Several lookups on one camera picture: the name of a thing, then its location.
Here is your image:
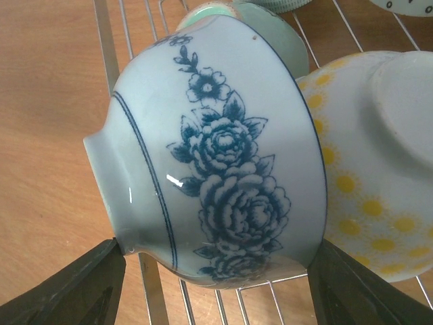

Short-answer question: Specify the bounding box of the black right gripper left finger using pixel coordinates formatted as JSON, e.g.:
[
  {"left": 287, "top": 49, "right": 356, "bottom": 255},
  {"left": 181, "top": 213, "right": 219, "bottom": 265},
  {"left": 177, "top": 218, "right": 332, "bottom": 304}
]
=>
[{"left": 1, "top": 238, "right": 126, "bottom": 324}]

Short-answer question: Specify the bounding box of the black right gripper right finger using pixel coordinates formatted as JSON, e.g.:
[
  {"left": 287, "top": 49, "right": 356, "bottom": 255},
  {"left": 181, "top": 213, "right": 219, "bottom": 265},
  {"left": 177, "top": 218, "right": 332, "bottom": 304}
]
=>
[{"left": 307, "top": 240, "right": 432, "bottom": 325}]

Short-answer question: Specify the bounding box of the blue floral white bowl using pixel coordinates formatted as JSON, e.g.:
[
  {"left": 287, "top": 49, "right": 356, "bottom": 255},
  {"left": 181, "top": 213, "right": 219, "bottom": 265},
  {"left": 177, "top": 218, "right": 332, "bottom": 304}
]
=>
[{"left": 84, "top": 16, "right": 327, "bottom": 289}]

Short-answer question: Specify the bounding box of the yellow blue patterned bowl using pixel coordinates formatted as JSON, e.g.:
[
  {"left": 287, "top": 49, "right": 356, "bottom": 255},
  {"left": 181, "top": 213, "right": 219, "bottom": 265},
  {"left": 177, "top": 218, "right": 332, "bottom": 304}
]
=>
[{"left": 297, "top": 51, "right": 432, "bottom": 282}]

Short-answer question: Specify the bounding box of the pale green bowl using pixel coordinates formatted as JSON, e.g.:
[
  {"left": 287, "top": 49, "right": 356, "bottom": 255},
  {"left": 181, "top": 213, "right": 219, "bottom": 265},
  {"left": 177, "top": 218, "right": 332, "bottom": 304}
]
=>
[{"left": 176, "top": 1, "right": 309, "bottom": 79}]

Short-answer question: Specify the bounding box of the green ring patterned bowl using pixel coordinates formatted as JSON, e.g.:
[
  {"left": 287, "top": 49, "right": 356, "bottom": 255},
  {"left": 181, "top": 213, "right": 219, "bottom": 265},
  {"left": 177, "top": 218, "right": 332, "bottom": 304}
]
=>
[{"left": 251, "top": 0, "right": 312, "bottom": 14}]

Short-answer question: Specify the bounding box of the pink patterned bowl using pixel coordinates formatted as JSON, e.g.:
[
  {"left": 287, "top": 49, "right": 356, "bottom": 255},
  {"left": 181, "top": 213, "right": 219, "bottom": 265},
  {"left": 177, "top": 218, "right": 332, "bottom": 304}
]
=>
[{"left": 370, "top": 0, "right": 433, "bottom": 17}]

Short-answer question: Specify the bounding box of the metal wire dish rack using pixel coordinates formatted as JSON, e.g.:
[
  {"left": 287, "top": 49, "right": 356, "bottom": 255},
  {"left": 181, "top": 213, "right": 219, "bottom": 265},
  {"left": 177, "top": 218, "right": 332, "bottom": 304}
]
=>
[{"left": 93, "top": 1, "right": 432, "bottom": 324}]

